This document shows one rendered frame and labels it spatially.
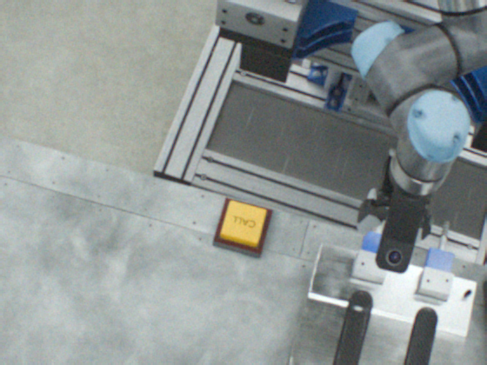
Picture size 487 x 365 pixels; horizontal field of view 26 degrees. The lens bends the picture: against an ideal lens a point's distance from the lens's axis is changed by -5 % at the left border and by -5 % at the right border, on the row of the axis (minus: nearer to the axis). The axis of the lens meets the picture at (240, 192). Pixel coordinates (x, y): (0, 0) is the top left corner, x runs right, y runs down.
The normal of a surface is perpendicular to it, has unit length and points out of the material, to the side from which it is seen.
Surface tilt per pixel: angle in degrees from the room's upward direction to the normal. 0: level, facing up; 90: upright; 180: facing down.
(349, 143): 0
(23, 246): 0
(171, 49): 0
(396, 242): 29
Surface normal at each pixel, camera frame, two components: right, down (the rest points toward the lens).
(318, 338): 0.05, -0.34
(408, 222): -0.07, 0.08
